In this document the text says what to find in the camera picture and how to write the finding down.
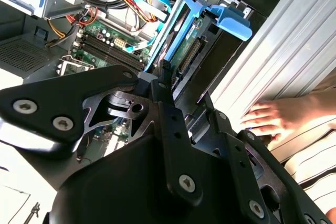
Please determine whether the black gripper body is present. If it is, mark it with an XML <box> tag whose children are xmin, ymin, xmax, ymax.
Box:
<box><xmin>31</xmin><ymin>129</ymin><xmax>250</xmax><ymax>224</ymax></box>

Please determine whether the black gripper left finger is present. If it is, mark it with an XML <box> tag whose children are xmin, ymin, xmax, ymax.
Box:
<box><xmin>0</xmin><ymin>60</ymin><xmax>204</xmax><ymax>203</ymax></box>

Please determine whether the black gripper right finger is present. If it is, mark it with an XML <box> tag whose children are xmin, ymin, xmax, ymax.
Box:
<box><xmin>203</xmin><ymin>92</ymin><xmax>331</xmax><ymax>224</ymax></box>

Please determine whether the hard disk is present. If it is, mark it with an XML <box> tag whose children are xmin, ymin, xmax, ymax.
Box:
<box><xmin>145</xmin><ymin>0</ymin><xmax>254</xmax><ymax>112</ymax></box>

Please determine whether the person's bare hand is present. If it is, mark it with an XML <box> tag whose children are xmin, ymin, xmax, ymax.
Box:
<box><xmin>240</xmin><ymin>94</ymin><xmax>317</xmax><ymax>152</ymax></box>

